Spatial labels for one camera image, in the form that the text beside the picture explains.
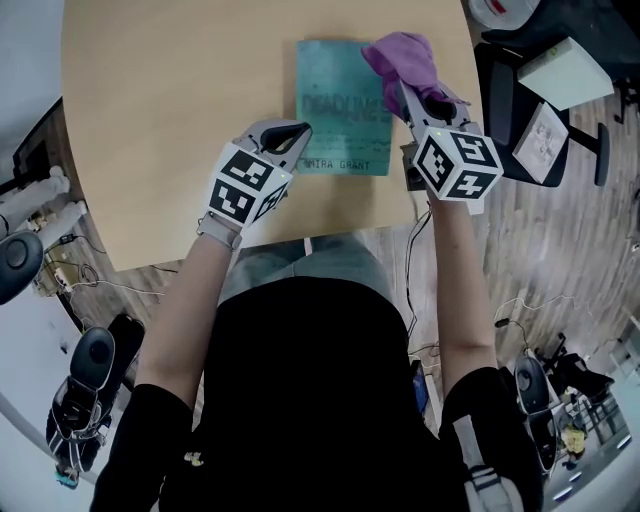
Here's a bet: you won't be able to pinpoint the white cardboard box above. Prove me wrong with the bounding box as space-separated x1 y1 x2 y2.
516 36 616 113

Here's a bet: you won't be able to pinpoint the black grey standing device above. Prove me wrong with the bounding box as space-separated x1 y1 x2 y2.
513 348 560 482

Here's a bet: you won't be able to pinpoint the black strapped device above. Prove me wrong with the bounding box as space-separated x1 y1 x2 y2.
44 311 147 477

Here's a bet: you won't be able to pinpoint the person's right forearm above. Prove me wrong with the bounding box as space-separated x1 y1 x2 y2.
428 199 500 387

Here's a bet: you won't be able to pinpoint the teal book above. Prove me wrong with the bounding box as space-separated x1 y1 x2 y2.
294 39 395 178

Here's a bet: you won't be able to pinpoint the person's black shirt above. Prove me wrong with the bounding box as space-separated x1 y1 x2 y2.
93 276 547 512

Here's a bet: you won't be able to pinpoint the large clear plastic jug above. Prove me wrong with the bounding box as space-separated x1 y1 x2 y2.
468 0 540 32

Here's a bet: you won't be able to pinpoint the person's grey shorts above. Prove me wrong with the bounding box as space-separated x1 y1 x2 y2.
218 231 395 307

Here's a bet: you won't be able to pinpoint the purple cloth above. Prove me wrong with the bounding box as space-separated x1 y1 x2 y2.
360 31 450 119

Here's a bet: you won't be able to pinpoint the white padded equipment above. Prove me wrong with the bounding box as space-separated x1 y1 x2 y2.
0 164 89 242

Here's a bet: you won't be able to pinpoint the white floor cable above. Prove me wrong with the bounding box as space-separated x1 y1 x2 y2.
493 293 592 322
71 277 167 297

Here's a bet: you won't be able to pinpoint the blue-screen tablet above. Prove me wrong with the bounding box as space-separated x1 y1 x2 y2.
409 356 432 417

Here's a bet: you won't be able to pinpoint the person's left forearm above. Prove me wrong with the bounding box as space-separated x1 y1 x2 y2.
133 233 237 402

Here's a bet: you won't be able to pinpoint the dark grey round device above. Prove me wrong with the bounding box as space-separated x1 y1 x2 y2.
0 231 45 307

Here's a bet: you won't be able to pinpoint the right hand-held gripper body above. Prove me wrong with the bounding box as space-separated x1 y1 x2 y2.
399 121 505 217

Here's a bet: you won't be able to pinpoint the thin dark cable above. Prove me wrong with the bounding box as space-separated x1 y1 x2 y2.
403 199 435 352

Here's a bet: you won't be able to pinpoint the black mesh office chair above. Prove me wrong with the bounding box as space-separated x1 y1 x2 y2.
473 0 640 190

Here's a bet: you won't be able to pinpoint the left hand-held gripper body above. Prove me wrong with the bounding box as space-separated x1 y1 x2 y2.
208 136 294 229

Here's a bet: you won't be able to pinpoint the grey wrist strap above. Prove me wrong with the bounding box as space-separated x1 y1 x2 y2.
196 211 245 252

